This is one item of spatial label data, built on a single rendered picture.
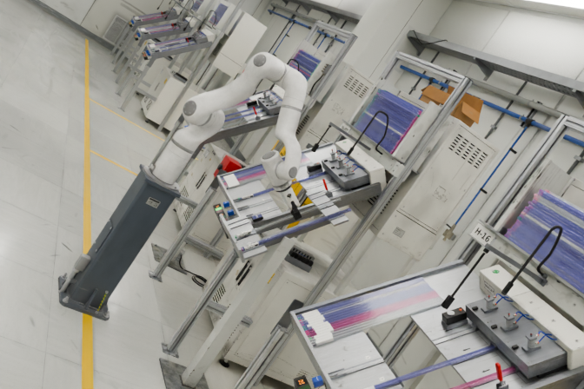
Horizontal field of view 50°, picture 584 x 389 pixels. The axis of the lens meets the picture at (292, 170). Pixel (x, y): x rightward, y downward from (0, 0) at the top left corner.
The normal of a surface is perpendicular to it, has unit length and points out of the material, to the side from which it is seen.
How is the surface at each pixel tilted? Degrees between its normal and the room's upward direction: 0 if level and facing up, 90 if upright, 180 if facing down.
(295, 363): 90
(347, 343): 44
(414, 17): 90
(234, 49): 90
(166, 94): 90
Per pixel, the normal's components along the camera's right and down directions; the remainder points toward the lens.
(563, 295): -0.77, -0.47
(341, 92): 0.29, 0.33
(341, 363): -0.14, -0.91
